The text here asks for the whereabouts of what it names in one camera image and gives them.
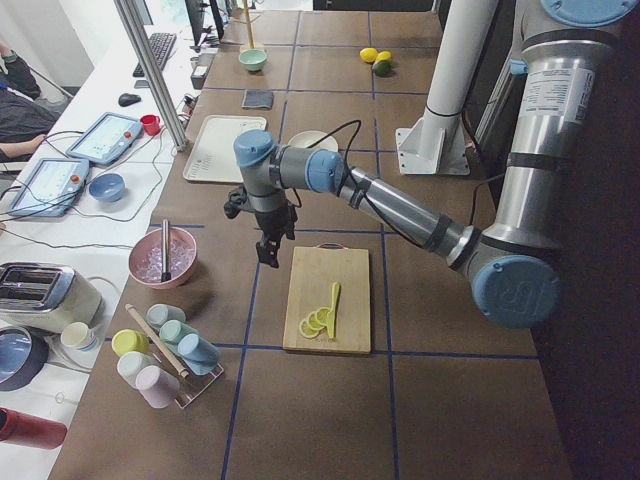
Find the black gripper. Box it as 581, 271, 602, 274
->
255, 202, 298, 268

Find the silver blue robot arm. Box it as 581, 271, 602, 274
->
224, 1, 635, 328

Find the white bear tray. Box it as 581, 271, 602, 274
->
183, 114, 267, 184

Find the wooden cutting board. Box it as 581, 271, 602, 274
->
283, 247, 371, 354

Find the lemon slice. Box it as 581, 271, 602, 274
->
298, 319, 323, 339
307, 312, 325, 331
316, 307, 331, 326

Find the lemon slice middle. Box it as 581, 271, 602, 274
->
307, 312, 325, 331

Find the steel black-tipped tool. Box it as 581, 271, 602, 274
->
160, 219, 171, 283

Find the cream round plate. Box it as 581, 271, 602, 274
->
288, 130, 339, 152

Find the pink bowl with ice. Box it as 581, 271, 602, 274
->
128, 227, 197, 290

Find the teal cup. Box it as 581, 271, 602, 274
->
159, 319, 198, 346

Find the grey-blue cup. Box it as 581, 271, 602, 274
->
146, 303, 186, 329

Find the light blue cup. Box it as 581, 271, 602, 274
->
177, 333, 220, 376

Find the grey folded cloth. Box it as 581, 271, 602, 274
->
242, 90, 274, 110

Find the red cup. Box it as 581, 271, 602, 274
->
140, 114, 161, 136

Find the blue ceramic bowl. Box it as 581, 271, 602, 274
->
89, 173, 126, 203

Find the yellow-green cup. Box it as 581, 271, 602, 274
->
111, 329, 149, 357

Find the pink cup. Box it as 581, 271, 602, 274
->
135, 365, 180, 409

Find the small grey box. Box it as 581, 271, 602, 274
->
190, 65, 209, 90

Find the mint green bowl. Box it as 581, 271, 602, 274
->
238, 49, 268, 72

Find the blue teach pendant upper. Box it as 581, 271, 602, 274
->
66, 112, 142, 166

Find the blue teach pendant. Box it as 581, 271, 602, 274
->
8, 158, 91, 218
66, 112, 142, 166

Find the black computer mouse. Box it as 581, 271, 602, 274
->
118, 93, 141, 107

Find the green avocado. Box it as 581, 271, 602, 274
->
372, 60, 392, 77

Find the white paper cup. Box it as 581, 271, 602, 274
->
60, 322, 98, 351

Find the yellow lemon upper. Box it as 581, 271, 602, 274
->
359, 47, 379, 64

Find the yellow lemon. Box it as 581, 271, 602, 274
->
376, 50, 392, 62
359, 47, 379, 64

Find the yellow lemon lower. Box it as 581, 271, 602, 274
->
376, 50, 392, 62

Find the wooden mug stand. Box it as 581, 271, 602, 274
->
240, 0, 266, 53

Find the blue teach pendant lower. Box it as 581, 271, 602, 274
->
8, 158, 91, 218

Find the black keyboard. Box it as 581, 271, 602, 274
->
148, 32, 177, 70

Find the silver toaster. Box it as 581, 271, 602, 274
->
1, 262, 102, 333

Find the dark blue bowl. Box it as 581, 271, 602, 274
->
1, 326, 49, 392

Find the seated person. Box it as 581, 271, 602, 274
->
1, 42, 60, 163

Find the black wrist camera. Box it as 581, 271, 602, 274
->
223, 184, 254, 220

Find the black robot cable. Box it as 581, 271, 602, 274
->
309, 119, 506, 249

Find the wire cup rack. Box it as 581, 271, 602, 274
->
175, 343, 224, 409

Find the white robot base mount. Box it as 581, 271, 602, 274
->
395, 0, 498, 175

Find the aluminium camera post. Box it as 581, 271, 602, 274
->
114, 0, 188, 152

